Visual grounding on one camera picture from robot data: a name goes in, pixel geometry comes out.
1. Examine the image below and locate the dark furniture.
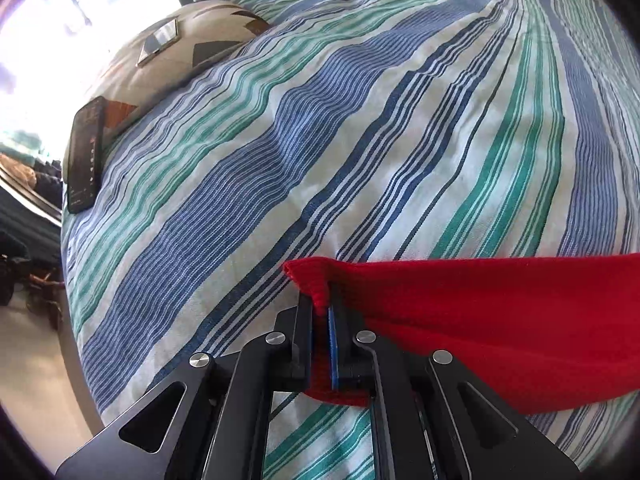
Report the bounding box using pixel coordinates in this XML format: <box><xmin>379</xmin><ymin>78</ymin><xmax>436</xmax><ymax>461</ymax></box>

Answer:
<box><xmin>0</xmin><ymin>230</ymin><xmax>66</xmax><ymax>331</ymax></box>

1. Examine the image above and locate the black smartphone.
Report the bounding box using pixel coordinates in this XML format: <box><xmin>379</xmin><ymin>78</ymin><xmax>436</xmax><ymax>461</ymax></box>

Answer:
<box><xmin>65</xmin><ymin>96</ymin><xmax>108</xmax><ymax>215</ymax></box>

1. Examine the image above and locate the beige patterned pillow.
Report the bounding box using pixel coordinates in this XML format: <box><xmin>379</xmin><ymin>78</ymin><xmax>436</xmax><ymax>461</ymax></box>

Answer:
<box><xmin>82</xmin><ymin>0</ymin><xmax>273</xmax><ymax>141</ymax></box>

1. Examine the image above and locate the silver flat device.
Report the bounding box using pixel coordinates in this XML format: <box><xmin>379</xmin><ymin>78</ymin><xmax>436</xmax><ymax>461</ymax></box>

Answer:
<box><xmin>136</xmin><ymin>17</ymin><xmax>181</xmax><ymax>68</ymax></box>

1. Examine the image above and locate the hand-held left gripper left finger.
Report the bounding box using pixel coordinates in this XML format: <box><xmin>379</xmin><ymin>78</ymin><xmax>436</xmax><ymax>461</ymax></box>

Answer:
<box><xmin>55</xmin><ymin>292</ymin><xmax>321</xmax><ymax>480</ymax></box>

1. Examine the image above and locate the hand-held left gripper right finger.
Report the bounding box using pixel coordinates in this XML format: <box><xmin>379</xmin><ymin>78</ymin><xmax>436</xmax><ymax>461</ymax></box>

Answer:
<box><xmin>327</xmin><ymin>285</ymin><xmax>583</xmax><ymax>480</ymax></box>

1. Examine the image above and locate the red shirt with white print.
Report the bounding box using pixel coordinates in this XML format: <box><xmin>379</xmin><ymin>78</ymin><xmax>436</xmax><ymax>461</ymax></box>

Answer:
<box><xmin>282</xmin><ymin>254</ymin><xmax>640</xmax><ymax>415</ymax></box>

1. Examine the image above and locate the blue green striped bed sheet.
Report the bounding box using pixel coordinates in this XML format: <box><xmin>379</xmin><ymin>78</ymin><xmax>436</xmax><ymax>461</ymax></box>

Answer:
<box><xmin>60</xmin><ymin>0</ymin><xmax>640</xmax><ymax>480</ymax></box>

